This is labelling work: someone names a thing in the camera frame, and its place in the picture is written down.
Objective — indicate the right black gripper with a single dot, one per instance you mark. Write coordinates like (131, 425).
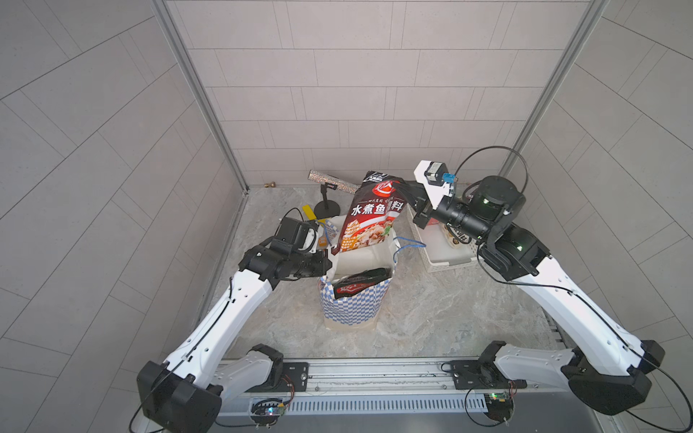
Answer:
(424, 209)

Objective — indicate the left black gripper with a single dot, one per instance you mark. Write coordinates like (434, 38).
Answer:
(323, 264)

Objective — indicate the black red condiment packet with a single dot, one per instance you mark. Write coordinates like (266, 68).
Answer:
(374, 208)

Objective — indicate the blue checkered paper bag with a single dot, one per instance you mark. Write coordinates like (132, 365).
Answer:
(360, 311)

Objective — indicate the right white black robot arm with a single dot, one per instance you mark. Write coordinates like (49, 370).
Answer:
(608, 368)

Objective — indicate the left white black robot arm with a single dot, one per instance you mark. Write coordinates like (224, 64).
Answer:
(185, 392)

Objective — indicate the yellow block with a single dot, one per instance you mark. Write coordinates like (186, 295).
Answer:
(312, 217)

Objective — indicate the black microphone stand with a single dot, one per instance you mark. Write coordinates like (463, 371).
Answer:
(326, 208)

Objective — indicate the white plastic basket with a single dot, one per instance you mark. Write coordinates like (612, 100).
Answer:
(441, 251)

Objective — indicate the glitter microphone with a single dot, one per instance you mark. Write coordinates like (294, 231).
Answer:
(332, 182)

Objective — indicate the left circuit board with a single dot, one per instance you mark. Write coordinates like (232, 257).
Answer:
(272, 407)

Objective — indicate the circuit board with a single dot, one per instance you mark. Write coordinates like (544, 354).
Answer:
(272, 407)
(500, 407)

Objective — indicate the right circuit board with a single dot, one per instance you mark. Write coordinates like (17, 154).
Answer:
(500, 407)

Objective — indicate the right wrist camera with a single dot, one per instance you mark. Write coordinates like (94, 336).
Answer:
(437, 181)

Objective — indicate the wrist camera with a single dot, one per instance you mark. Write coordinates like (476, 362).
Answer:
(295, 236)
(437, 181)

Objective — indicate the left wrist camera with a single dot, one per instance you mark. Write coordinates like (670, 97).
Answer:
(295, 236)

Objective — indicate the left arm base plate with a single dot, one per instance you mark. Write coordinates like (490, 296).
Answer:
(293, 376)

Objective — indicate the aluminium rail frame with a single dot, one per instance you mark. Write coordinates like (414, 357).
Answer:
(378, 387)

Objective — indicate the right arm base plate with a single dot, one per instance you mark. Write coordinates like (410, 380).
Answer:
(474, 374)

